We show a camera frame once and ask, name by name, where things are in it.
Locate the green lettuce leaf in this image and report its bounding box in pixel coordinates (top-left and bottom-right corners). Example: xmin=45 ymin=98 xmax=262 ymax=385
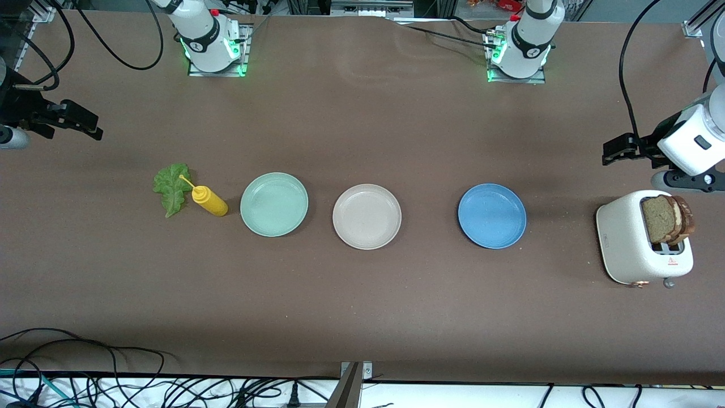
xmin=152 ymin=163 xmax=194 ymax=219

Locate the black arm base cable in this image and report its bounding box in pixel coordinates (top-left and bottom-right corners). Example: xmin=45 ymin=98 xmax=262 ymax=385
xmin=447 ymin=16 xmax=505 ymax=36
xmin=391 ymin=22 xmax=499 ymax=52

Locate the beige plate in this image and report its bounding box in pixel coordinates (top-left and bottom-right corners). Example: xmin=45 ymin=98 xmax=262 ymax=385
xmin=332 ymin=184 xmax=402 ymax=250

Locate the yellow mustard squeeze bottle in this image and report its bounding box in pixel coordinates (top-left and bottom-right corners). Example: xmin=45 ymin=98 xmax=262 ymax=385
xmin=179 ymin=175 xmax=229 ymax=218

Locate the brown bread slice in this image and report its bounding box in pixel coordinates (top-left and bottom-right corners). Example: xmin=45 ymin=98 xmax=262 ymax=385
xmin=641 ymin=194 xmax=683 ymax=245
xmin=669 ymin=195 xmax=696 ymax=246

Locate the grey metal device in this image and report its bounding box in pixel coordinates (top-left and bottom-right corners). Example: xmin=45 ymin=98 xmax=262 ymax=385
xmin=330 ymin=0 xmax=414 ymax=19

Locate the teal cable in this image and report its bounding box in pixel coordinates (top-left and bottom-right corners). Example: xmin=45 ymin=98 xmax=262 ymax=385
xmin=0 ymin=368 xmax=77 ymax=407

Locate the blue plate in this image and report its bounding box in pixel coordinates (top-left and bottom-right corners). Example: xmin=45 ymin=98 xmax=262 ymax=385
xmin=458 ymin=183 xmax=527 ymax=249

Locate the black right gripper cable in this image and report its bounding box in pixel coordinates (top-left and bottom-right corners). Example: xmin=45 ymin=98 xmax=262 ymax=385
xmin=11 ymin=0 xmax=75 ymax=92

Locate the black looping cable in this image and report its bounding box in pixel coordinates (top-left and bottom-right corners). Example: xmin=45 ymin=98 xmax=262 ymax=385
xmin=74 ymin=0 xmax=165 ymax=71

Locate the mint green plate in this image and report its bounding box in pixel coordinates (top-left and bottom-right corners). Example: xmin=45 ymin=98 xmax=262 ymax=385
xmin=240 ymin=172 xmax=309 ymax=237

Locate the metal table bracket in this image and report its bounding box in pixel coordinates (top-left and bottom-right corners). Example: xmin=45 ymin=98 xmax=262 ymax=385
xmin=326 ymin=361 xmax=374 ymax=408

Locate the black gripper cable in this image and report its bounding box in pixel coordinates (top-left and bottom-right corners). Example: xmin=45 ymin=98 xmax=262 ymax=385
xmin=11 ymin=0 xmax=75 ymax=92
xmin=619 ymin=0 xmax=663 ymax=145

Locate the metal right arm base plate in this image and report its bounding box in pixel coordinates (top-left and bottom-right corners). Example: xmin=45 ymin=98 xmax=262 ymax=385
xmin=188 ymin=24 xmax=253 ymax=78

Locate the red packet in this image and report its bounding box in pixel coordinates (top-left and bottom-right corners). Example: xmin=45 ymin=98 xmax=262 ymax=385
xmin=467 ymin=0 xmax=524 ymax=13

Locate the black floor cable loop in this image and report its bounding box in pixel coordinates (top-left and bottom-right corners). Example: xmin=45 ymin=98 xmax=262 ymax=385
xmin=0 ymin=328 xmax=166 ymax=377

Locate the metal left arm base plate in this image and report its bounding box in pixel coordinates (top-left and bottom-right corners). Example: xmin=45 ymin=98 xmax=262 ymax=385
xmin=485 ymin=31 xmax=548 ymax=84

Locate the white toaster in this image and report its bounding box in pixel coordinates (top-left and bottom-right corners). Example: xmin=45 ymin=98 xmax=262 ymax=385
xmin=595 ymin=190 xmax=694 ymax=289

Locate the aluminium frame profile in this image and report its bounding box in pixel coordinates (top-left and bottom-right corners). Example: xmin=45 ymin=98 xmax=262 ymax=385
xmin=683 ymin=0 xmax=725 ymax=39
xmin=14 ymin=0 xmax=77 ymax=71

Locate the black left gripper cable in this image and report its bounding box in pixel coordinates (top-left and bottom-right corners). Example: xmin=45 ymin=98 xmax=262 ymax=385
xmin=619 ymin=0 xmax=663 ymax=145

